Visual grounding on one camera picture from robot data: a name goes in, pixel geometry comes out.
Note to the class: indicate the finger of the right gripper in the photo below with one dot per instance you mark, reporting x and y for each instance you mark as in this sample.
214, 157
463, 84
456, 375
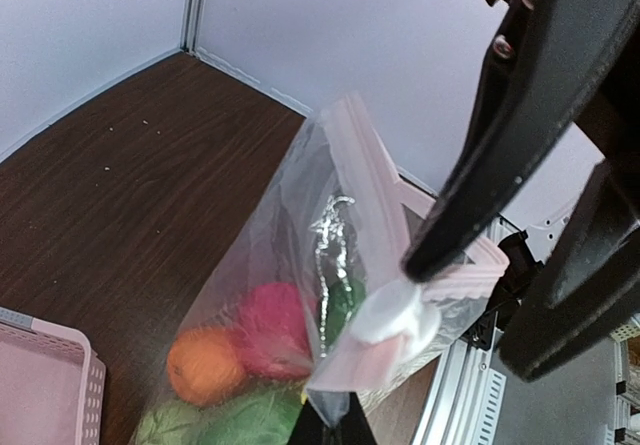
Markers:
590, 283
544, 64

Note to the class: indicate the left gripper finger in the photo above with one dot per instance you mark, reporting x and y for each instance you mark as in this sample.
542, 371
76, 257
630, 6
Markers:
332, 418

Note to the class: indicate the red toy apple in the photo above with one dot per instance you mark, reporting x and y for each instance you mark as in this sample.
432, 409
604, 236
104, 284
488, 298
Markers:
270, 333

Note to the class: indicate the clear zip top bag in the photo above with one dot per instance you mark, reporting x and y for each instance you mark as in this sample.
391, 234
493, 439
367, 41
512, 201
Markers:
337, 208

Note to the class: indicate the orange toy orange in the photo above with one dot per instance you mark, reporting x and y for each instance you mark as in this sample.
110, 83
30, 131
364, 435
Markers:
203, 366

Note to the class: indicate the green toy cucumber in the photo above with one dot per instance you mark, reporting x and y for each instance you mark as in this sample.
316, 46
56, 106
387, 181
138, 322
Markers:
343, 301

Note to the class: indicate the pink perforated plastic basket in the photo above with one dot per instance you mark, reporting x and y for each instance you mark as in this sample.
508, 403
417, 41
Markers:
52, 383

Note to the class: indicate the front aluminium rail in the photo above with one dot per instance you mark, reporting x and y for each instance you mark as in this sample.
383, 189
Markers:
464, 402

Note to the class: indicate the right aluminium frame post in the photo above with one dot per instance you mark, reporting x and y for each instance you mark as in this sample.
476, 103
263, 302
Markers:
190, 25

